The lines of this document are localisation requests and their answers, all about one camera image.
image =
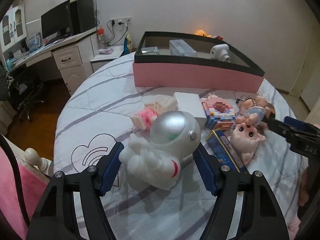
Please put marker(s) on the black office chair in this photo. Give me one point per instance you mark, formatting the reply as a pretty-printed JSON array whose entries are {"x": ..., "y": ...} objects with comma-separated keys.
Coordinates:
[{"x": 21, "y": 89}]

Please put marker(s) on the clear plastic box blue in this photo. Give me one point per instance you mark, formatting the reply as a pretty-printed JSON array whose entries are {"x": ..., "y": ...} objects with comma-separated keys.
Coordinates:
[{"x": 181, "y": 48}]

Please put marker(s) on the striped white tablecloth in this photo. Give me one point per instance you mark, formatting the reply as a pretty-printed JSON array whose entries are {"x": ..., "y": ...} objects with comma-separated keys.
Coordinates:
[{"x": 154, "y": 197}]

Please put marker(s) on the orange octopus plush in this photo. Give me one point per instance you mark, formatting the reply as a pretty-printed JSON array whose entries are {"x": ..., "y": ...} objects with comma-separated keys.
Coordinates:
[{"x": 201, "y": 32}]

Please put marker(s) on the wall power outlet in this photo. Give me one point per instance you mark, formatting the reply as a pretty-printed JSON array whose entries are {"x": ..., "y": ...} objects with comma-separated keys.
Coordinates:
[{"x": 124, "y": 20}]

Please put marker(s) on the white desk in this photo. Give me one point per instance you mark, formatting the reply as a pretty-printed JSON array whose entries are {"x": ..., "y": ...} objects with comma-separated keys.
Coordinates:
[{"x": 72, "y": 57}]

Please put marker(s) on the small pink brick figure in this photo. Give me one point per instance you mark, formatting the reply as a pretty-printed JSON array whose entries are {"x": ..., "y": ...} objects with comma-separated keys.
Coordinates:
[{"x": 153, "y": 107}]

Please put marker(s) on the pink black storage box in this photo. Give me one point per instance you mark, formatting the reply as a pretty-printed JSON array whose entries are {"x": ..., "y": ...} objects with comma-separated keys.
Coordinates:
[{"x": 166, "y": 70}]

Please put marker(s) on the snack bag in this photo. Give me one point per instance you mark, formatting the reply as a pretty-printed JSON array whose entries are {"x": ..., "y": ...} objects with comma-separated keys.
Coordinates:
[{"x": 128, "y": 44}]

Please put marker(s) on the white astronaut figure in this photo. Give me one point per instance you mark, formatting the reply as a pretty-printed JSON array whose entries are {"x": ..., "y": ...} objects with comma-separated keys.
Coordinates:
[{"x": 174, "y": 135}]

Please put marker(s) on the black computer monitor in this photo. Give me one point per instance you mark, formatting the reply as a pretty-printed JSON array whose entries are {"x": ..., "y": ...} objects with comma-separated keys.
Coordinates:
[{"x": 56, "y": 20}]

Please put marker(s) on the white small side cabinet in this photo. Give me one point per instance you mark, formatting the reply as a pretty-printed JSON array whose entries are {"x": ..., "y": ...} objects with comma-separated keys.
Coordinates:
[{"x": 102, "y": 59}]

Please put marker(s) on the red cap bottle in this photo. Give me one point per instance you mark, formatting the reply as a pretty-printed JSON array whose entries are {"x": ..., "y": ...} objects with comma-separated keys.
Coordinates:
[{"x": 101, "y": 37}]

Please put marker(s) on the white power adapter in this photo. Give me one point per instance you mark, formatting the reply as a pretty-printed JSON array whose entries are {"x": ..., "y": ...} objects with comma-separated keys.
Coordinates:
[{"x": 191, "y": 103}]

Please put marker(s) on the teal clear plastic package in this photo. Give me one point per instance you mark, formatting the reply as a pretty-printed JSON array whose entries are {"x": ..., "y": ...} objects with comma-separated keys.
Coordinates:
[{"x": 150, "y": 50}]

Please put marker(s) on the black computer tower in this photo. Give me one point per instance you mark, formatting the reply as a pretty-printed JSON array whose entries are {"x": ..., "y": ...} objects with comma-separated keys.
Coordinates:
[{"x": 82, "y": 16}]

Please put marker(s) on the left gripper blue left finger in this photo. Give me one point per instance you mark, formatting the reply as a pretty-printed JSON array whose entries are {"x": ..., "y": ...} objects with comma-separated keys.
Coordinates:
[{"x": 55, "y": 218}]

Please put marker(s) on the white hutch cabinet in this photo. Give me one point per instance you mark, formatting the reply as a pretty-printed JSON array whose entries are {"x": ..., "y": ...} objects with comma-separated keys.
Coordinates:
[{"x": 13, "y": 29}]

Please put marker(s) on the pink pig doll figure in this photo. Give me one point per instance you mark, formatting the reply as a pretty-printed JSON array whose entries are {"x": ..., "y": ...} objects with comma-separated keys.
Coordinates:
[{"x": 250, "y": 126}]

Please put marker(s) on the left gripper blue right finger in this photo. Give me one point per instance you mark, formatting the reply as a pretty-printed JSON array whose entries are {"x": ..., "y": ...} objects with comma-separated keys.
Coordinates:
[{"x": 261, "y": 216}]

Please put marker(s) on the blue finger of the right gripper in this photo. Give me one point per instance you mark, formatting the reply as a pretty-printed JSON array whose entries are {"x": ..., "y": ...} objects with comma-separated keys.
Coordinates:
[{"x": 299, "y": 125}]

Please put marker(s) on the blue narrow carton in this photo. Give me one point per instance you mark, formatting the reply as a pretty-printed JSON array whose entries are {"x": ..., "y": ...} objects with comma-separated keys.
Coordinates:
[{"x": 221, "y": 147}]

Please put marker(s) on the pink brick donut model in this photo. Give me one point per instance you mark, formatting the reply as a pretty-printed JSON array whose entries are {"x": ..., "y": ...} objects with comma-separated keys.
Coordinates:
[{"x": 219, "y": 112}]

